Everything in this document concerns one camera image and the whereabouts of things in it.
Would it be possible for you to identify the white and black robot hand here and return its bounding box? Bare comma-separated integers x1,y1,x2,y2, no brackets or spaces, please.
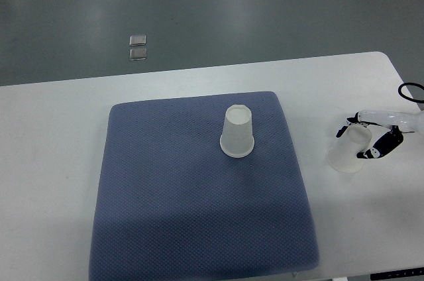
336,109,424,160

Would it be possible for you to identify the white paper cup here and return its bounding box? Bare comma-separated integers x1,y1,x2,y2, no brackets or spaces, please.
219,105,254,158
327,125,372,173

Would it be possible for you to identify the black table control panel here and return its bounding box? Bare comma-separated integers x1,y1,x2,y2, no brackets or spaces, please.
370,267,423,280

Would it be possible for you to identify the white paper cup on mat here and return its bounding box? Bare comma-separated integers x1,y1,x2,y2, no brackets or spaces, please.
219,105,254,158

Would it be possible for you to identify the blue textured fabric mat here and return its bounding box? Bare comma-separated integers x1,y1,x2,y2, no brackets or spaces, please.
89,91,319,280

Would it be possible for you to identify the upper metal floor plate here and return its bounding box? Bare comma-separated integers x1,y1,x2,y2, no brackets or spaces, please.
129,34,146,46

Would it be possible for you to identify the black cable loop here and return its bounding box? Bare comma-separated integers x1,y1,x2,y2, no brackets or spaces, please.
397,82,424,103

